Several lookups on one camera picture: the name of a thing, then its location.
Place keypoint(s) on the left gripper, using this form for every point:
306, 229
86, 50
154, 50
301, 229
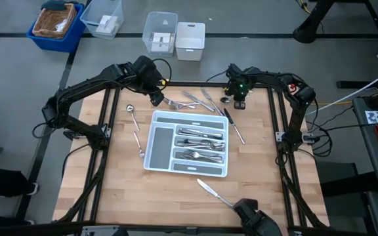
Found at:
157, 97

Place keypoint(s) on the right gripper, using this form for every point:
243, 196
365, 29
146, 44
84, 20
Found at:
238, 91

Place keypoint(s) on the silver fork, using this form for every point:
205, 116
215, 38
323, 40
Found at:
176, 103
194, 158
208, 159
189, 154
189, 105

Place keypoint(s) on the silver table knife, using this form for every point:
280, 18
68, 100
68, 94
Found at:
235, 127
198, 101
205, 135
211, 101
199, 131
208, 187

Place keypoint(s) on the small silver spoon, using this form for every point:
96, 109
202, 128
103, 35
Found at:
130, 108
141, 153

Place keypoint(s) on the white cutlery organizer tray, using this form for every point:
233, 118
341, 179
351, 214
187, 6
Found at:
161, 147

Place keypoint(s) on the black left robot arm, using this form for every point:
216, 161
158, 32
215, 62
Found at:
87, 84

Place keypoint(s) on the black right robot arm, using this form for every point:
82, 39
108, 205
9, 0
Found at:
274, 78

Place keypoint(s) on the white cardboard box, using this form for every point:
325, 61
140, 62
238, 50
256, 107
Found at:
161, 42
107, 24

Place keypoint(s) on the white plastic bin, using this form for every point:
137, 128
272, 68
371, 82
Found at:
190, 49

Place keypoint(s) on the clear plastic storage bin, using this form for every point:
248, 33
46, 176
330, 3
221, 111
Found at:
90, 13
159, 23

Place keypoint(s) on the black desk base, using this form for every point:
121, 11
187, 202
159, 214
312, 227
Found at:
307, 32

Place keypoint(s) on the blue plastic bin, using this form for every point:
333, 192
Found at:
54, 46

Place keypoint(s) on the white crumpled paper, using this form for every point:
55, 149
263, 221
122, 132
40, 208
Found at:
61, 26

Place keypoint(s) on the black floor bar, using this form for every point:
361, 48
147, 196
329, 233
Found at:
366, 84

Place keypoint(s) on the brown wicker basket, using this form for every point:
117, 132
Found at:
48, 23

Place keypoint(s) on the black furniture piece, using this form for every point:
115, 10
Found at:
340, 183

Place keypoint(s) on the black cloth bundle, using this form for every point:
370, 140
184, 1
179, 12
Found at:
54, 4

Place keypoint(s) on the black side cart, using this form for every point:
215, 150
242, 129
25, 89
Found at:
372, 164

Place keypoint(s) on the silver metal bracket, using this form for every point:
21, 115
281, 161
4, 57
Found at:
100, 230

